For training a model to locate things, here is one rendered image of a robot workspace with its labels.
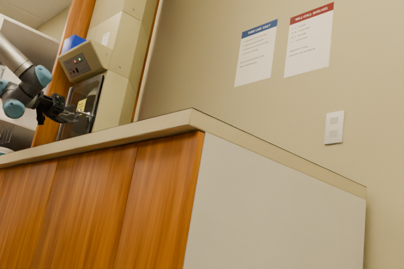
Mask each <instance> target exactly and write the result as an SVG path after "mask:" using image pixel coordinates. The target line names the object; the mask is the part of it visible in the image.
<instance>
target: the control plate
mask: <svg viewBox="0 0 404 269"><path fill-rule="evenodd" d="M79 58H80V60H79ZM75 61H76V62H75ZM63 63H64V65H65V67H66V69H67V71H68V73H69V75H70V77H71V79H72V78H74V77H76V76H79V75H81V74H83V73H86V72H88V71H90V70H91V69H90V67H89V65H88V63H87V61H86V59H85V57H84V55H83V53H80V54H78V55H76V56H74V57H72V58H70V59H68V60H66V61H64V62H63ZM84 66H85V67H84ZM76 67H77V69H78V71H79V72H78V73H77V71H76V69H75V68H76ZM81 67H83V68H81ZM79 68H80V69H79ZM73 70H74V71H75V73H73ZM70 72H71V74H70Z"/></svg>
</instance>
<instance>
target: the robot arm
mask: <svg viewBox="0 0 404 269"><path fill-rule="evenodd" d="M0 61H1V62H2V63H3V64H5V65H6V66H7V67H8V68H9V69H10V70H11V71H12V72H13V73H14V74H15V75H16V76H17V77H18V78H19V79H20V80H21V83H20V84H16V83H13V82H10V81H7V80H4V79H0V98H1V100H2V108H3V111H4V113H5V115H6V116H7V117H9V118H11V119H17V118H20V117H21V116H22V115H23V114H24V113H25V108H28V109H33V110H34V109H36V112H37V117H36V120H37V122H38V125H44V121H45V116H44V115H46V117H48V118H50V119H51V120H53V121H55V122H58V123H63V124H66V123H75V122H78V121H79V120H76V119H74V117H75V113H74V109H75V106H74V105H70V106H65V100H66V99H65V96H62V95H59V94H57V93H53V94H51V96H50V95H49V96H47V95H44V91H42V90H43V89H44V88H45V87H46V86H47V85H48V84H49V83H50V82H51V80H52V75H51V73H50V72H49V70H48V69H46V68H45V67H44V66H42V65H38V66H35V65H34V64H33V63H32V62H31V61H30V60H29V59H28V58H27V57H26V56H25V55H24V54H23V53H22V52H21V51H20V50H19V49H18V48H17V47H16V46H15V45H13V44H12V43H11V42H10V41H9V40H8V39H7V38H6V37H5V36H4V35H3V34H2V33H1V32H0ZM59 114H60V115H59ZM58 115H59V116H58Z"/></svg>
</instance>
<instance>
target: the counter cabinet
mask: <svg viewBox="0 0 404 269"><path fill-rule="evenodd" d="M365 218H366V200H365V199H362V198H360V197H357V196H355V195H353V194H351V193H348V192H346V191H344V190H341V189H339V188H336V187H334V186H332V185H330V184H327V183H324V182H323V181H320V180H318V179H315V178H313V177H311V176H309V175H306V174H303V173H302V172H299V171H296V170H294V169H292V168H290V167H287V166H285V165H282V164H281V163H278V162H275V161H273V160H271V159H269V158H266V157H264V156H261V155H260V154H257V153H254V152H252V151H250V150H248V149H245V148H243V147H240V146H238V145H236V144H233V143H231V142H229V141H227V140H224V139H222V138H219V137H217V136H215V135H213V134H210V133H208V132H200V131H195V132H191V133H185V134H179V135H175V136H169V137H165V138H160V139H153V140H150V141H144V142H140V143H139V142H138V143H134V144H129V145H123V146H119V147H113V148H107V149H103V150H97V151H92V152H87V153H82V154H76V155H72V156H66V157H60V158H56V159H50V160H45V161H40V162H35V163H29V164H25V165H19V166H13V167H9V168H3V169H0V269H363V254H364V230H365Z"/></svg>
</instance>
